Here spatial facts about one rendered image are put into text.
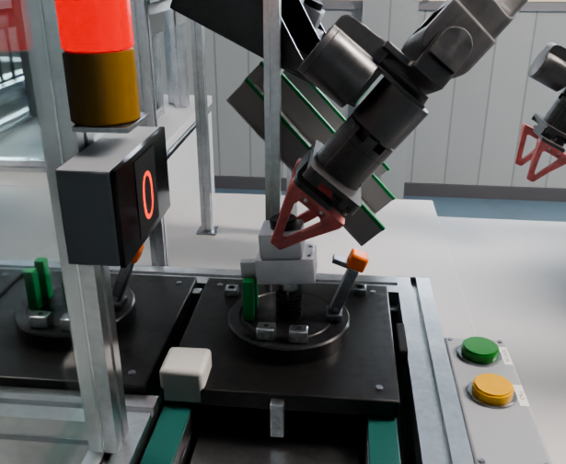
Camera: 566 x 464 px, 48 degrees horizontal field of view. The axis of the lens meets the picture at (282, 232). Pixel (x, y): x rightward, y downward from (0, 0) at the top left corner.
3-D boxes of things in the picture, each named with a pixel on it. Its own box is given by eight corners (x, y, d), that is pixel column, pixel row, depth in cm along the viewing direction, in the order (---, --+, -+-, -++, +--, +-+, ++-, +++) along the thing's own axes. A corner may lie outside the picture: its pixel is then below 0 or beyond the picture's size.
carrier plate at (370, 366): (386, 298, 85) (387, 284, 84) (398, 418, 63) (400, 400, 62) (208, 290, 87) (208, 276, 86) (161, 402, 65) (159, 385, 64)
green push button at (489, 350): (492, 351, 73) (495, 336, 73) (500, 372, 70) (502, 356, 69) (457, 349, 74) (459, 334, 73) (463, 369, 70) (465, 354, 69)
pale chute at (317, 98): (372, 183, 117) (390, 168, 115) (360, 209, 105) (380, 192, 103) (266, 67, 114) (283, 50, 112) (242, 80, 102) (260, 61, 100)
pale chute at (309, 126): (375, 214, 103) (396, 197, 101) (361, 247, 91) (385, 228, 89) (254, 83, 100) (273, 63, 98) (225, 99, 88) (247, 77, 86)
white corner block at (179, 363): (213, 378, 69) (212, 347, 67) (204, 406, 65) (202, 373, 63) (170, 376, 69) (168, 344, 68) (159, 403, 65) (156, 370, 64)
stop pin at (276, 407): (284, 430, 65) (284, 398, 64) (283, 437, 64) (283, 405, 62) (271, 429, 65) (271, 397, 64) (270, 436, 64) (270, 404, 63)
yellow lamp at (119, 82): (149, 110, 49) (143, 44, 47) (128, 127, 44) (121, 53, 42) (85, 110, 49) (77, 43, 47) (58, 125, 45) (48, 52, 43)
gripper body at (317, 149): (297, 179, 62) (349, 121, 59) (306, 150, 71) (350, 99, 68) (349, 221, 63) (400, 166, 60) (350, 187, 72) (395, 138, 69)
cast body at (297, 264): (317, 266, 73) (314, 209, 71) (315, 284, 69) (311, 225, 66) (245, 268, 74) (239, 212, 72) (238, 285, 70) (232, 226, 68)
